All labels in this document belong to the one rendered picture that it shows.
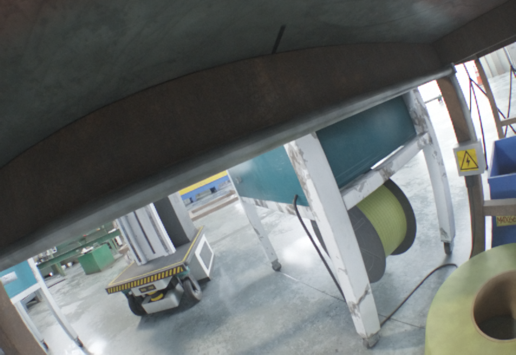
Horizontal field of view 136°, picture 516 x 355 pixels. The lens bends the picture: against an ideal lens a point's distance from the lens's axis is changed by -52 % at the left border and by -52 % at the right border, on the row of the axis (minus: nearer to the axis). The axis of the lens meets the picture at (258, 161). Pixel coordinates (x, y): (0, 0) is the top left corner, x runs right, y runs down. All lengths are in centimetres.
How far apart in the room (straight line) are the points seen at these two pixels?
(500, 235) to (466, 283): 37
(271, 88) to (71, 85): 18
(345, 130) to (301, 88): 34
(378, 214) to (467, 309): 44
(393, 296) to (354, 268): 45
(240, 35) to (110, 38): 11
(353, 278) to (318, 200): 22
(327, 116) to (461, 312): 55
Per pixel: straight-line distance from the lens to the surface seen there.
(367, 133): 62
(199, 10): 16
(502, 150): 127
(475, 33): 70
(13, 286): 165
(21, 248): 23
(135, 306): 170
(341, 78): 29
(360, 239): 79
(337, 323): 92
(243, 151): 16
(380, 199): 81
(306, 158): 42
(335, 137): 54
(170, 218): 175
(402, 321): 86
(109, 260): 466
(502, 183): 89
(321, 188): 44
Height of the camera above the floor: 69
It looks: level
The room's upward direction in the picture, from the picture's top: 24 degrees counter-clockwise
